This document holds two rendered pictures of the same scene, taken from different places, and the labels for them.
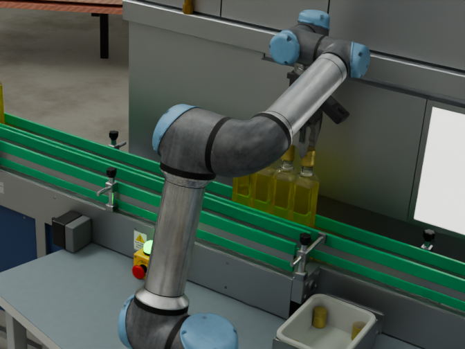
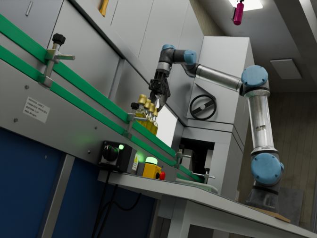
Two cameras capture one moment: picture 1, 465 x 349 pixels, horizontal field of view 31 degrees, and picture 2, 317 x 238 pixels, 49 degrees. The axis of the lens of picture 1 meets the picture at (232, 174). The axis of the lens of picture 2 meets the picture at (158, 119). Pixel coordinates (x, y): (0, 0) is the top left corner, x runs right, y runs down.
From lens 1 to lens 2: 293 cm
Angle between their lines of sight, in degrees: 102
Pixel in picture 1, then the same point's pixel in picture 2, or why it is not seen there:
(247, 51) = (114, 53)
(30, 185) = (78, 114)
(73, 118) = not seen: outside the picture
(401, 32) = (153, 66)
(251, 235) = (167, 148)
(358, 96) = (145, 89)
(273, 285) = (171, 175)
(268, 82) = (124, 72)
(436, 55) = not seen: hidden behind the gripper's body
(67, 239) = (131, 161)
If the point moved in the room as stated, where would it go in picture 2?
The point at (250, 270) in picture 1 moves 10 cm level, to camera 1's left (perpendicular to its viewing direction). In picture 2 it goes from (167, 168) to (172, 167)
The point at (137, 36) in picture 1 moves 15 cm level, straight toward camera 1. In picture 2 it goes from (67, 12) to (105, 26)
